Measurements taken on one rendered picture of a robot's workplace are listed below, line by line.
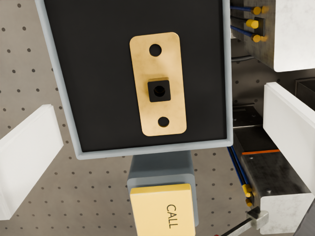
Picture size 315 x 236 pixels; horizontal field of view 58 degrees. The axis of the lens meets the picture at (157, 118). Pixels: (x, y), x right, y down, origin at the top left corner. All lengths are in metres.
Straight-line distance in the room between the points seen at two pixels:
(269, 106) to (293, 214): 0.31
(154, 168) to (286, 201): 0.21
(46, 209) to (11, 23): 0.54
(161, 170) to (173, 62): 0.12
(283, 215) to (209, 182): 0.41
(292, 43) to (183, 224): 0.20
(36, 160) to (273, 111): 0.13
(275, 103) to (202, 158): 0.65
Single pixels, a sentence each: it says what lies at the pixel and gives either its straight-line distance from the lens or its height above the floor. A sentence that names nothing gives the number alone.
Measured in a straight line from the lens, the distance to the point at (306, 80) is 0.77.
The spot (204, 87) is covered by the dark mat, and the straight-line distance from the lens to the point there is 0.23.
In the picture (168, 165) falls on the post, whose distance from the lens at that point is 0.31.
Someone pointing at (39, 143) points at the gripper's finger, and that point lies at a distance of 0.17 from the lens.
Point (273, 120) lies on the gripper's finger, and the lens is 0.17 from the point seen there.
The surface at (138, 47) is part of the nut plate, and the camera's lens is 0.22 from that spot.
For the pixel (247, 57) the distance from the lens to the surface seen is 0.40.
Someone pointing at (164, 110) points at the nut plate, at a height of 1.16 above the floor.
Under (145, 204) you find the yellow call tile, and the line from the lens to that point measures 0.29.
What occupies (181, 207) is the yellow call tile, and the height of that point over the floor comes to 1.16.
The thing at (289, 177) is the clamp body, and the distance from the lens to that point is 0.47.
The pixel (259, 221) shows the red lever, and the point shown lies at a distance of 0.44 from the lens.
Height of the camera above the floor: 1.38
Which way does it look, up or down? 67 degrees down
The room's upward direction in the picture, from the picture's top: 175 degrees counter-clockwise
